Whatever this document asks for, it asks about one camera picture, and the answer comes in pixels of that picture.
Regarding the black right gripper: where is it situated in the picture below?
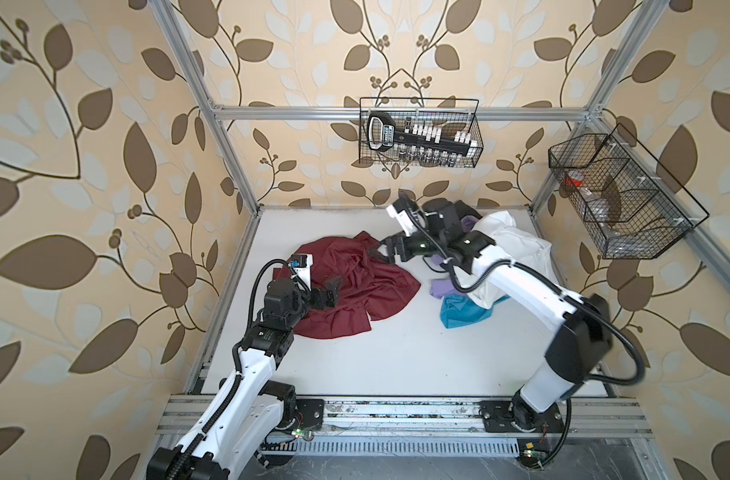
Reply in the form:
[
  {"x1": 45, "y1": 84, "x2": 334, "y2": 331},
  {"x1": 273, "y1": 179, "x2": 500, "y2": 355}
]
[{"x1": 369, "y1": 228, "x2": 446, "y2": 265}]

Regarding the maroon cloth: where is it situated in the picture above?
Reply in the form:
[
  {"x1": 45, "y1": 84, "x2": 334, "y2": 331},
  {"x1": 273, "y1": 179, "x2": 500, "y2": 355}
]
[{"x1": 262, "y1": 231, "x2": 421, "y2": 340}]

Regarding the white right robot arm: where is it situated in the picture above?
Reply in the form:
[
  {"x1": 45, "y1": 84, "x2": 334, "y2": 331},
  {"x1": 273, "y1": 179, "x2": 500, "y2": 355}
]
[{"x1": 372, "y1": 197, "x2": 646, "y2": 470}]

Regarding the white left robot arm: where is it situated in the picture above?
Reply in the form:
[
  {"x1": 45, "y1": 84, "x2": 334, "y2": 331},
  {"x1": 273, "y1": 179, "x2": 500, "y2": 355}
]
[{"x1": 145, "y1": 254, "x2": 340, "y2": 479}]

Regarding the purple cloth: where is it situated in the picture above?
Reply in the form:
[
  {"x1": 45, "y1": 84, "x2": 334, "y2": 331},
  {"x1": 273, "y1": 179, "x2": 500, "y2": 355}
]
[{"x1": 429, "y1": 215, "x2": 479, "y2": 299}]

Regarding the black cloth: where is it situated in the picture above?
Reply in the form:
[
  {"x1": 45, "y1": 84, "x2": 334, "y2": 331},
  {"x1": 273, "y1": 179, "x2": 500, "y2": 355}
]
[{"x1": 422, "y1": 198, "x2": 483, "y2": 220}]

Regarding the teal cloth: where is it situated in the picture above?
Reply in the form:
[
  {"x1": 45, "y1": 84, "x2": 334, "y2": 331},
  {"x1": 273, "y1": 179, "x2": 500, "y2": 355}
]
[{"x1": 440, "y1": 294, "x2": 509, "y2": 329}]

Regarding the white shirt cloth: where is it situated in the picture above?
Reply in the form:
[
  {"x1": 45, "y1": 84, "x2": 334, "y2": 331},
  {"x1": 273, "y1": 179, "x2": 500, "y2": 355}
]
[{"x1": 455, "y1": 211, "x2": 558, "y2": 310}]

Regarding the black socket tool set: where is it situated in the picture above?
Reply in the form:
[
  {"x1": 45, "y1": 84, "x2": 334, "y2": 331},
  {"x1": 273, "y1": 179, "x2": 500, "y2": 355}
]
[{"x1": 359, "y1": 109, "x2": 484, "y2": 161}]

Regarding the clear bottle red cap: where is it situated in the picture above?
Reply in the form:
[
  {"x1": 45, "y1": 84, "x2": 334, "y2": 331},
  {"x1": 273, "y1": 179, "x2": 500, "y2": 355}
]
[{"x1": 565, "y1": 170, "x2": 613, "y2": 232}]

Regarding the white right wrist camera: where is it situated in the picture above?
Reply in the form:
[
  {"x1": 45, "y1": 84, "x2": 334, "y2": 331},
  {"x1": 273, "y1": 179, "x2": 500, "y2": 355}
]
[{"x1": 386, "y1": 196, "x2": 419, "y2": 236}]

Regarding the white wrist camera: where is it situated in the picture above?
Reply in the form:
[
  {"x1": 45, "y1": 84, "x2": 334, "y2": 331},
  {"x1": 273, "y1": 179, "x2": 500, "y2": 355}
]
[
  {"x1": 288, "y1": 253, "x2": 313, "y2": 290},
  {"x1": 386, "y1": 196, "x2": 419, "y2": 236}
]

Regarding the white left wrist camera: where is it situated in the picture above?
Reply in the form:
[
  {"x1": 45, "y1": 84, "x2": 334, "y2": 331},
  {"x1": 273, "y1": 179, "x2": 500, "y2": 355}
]
[{"x1": 288, "y1": 253, "x2": 313, "y2": 290}]

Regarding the black wire basket back wall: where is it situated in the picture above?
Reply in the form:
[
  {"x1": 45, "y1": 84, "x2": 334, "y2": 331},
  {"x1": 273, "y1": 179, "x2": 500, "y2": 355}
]
[{"x1": 358, "y1": 96, "x2": 484, "y2": 169}]

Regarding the black wire basket wall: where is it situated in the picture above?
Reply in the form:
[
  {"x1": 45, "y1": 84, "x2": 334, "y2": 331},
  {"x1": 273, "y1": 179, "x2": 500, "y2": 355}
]
[
  {"x1": 548, "y1": 124, "x2": 709, "y2": 260},
  {"x1": 358, "y1": 96, "x2": 484, "y2": 169}
]

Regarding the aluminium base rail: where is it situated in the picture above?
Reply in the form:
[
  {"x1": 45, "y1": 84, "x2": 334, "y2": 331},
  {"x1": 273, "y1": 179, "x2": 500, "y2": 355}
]
[{"x1": 154, "y1": 392, "x2": 654, "y2": 460}]

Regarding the black wire basket right wall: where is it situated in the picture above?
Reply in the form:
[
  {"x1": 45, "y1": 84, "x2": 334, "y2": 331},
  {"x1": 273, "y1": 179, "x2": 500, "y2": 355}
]
[{"x1": 548, "y1": 124, "x2": 709, "y2": 260}]

